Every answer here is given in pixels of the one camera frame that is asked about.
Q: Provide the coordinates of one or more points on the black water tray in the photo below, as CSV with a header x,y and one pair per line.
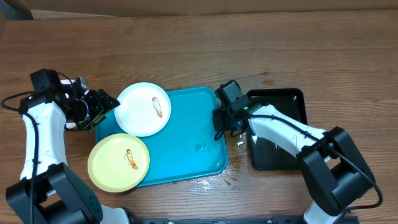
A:
x,y
266,155

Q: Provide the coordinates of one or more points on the yellow plate with ketchup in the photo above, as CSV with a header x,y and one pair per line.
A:
x,y
118,163

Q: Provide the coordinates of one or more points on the cardboard back panel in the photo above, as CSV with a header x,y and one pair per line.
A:
x,y
195,7

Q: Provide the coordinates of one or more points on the white plate with ketchup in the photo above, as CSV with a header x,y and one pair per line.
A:
x,y
144,110

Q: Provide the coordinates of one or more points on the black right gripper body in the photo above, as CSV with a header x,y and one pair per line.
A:
x,y
226,122

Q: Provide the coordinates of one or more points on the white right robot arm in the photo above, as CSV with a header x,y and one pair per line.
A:
x,y
337,177

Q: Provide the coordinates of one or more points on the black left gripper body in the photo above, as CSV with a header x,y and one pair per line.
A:
x,y
89,113

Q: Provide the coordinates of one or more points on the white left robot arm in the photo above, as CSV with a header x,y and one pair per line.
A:
x,y
48,190

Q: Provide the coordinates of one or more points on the teal plastic tray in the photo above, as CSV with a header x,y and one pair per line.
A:
x,y
185,148

